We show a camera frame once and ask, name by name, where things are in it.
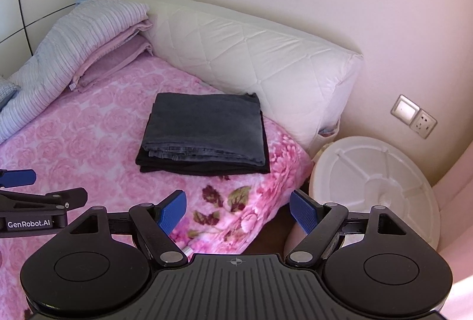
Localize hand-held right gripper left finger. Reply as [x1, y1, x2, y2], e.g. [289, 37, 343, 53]
[68, 189, 188, 266]

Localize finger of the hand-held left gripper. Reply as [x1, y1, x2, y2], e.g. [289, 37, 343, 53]
[0, 188, 88, 212]
[0, 168, 38, 189]

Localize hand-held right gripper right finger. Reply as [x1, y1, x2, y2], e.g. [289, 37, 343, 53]
[286, 189, 407, 266]

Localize grey jeans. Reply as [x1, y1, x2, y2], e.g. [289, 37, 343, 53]
[140, 92, 270, 167]

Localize pink floral blanket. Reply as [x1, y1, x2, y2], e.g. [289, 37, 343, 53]
[0, 54, 315, 320]

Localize white round plastic table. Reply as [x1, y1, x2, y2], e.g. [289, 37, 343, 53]
[308, 135, 441, 252]

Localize light blue cloth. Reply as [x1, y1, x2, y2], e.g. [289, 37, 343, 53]
[0, 75, 18, 110]

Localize striped grey quilt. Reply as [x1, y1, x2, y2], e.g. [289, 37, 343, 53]
[0, 0, 150, 145]

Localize mauve pillow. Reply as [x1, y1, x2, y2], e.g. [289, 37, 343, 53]
[77, 35, 155, 93]

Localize folded pink blanket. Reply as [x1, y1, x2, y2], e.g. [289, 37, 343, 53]
[70, 19, 153, 92]

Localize white quilted cushion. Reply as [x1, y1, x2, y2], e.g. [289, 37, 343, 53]
[120, 0, 365, 160]

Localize wall switch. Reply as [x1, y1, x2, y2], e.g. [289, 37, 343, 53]
[391, 94, 420, 125]

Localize wall socket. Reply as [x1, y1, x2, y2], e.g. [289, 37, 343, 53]
[410, 109, 438, 140]

